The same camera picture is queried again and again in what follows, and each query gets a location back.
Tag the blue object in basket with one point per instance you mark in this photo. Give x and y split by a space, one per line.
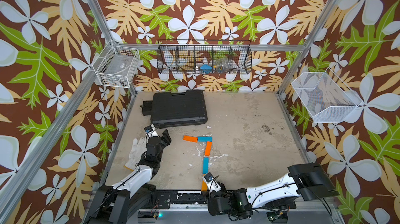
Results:
206 69

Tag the black wire basket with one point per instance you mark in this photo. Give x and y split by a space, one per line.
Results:
188 55

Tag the white mesh basket right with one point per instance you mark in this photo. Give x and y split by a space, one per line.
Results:
327 98

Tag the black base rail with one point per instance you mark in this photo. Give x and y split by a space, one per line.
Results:
164 199

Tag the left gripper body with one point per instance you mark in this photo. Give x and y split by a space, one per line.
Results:
164 140

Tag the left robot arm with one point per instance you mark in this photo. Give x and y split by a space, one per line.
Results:
115 204

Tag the orange block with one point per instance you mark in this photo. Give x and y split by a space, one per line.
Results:
190 139
204 187
208 149

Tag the black plastic tool case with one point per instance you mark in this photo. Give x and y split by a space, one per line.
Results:
176 109

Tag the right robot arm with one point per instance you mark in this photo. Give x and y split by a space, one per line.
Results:
307 181

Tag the white work glove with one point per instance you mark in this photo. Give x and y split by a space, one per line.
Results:
137 149

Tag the teal block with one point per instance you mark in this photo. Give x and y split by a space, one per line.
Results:
205 165
204 139

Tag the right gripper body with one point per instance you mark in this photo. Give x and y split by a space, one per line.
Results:
219 194

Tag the white wire basket left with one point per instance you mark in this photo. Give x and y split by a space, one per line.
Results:
116 65

